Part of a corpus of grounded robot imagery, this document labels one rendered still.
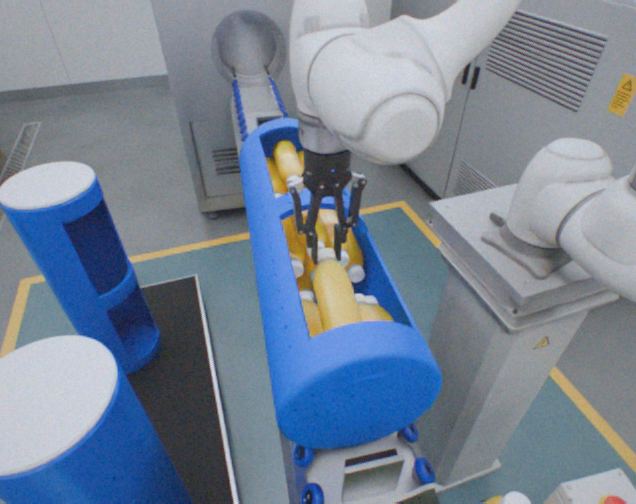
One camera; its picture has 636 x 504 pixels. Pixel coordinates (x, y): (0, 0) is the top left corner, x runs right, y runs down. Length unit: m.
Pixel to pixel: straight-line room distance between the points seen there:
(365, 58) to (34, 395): 0.82
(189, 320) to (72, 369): 1.25
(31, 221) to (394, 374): 1.20
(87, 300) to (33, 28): 4.17
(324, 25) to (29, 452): 0.80
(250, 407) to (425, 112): 1.74
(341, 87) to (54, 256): 1.31
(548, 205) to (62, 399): 1.02
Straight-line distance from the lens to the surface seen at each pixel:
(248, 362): 2.14
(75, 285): 1.68
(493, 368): 1.23
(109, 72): 5.59
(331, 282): 0.73
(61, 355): 1.01
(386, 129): 0.40
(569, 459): 2.14
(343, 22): 0.56
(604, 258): 0.91
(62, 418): 0.91
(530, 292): 1.03
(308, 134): 0.62
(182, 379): 1.97
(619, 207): 0.87
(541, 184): 0.99
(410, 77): 0.41
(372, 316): 0.78
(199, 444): 1.81
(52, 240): 1.57
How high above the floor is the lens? 1.74
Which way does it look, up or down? 41 degrees down
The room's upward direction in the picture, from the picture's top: straight up
